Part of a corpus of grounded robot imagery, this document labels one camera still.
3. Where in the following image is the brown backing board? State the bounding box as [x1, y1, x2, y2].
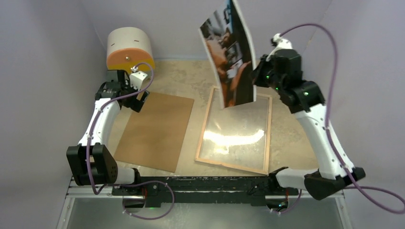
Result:
[114, 92, 194, 172]

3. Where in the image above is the glossy photo print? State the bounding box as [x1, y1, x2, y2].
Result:
[199, 0, 257, 108]

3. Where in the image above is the clear acrylic glass sheet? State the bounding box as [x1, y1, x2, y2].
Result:
[200, 92, 269, 170]

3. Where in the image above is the white wooden picture frame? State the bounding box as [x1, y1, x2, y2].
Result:
[194, 86, 273, 176]

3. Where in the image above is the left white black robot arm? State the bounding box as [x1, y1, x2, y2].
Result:
[66, 69, 149, 195]

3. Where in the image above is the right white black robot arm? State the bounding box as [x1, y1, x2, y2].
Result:
[252, 49, 366, 200]

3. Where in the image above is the round cabinet with coloured drawers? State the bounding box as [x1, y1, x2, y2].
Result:
[106, 27, 155, 73]

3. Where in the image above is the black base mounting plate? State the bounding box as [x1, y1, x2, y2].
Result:
[112, 176, 298, 208]

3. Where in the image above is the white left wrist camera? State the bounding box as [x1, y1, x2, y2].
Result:
[129, 71, 148, 92]

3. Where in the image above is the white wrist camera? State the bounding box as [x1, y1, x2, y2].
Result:
[129, 71, 148, 92]
[266, 33, 293, 62]

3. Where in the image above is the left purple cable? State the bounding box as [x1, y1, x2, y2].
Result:
[86, 62, 175, 221]

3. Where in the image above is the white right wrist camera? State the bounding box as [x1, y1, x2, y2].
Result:
[266, 33, 293, 62]

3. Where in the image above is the aluminium rail frame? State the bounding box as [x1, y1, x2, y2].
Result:
[57, 180, 352, 229]

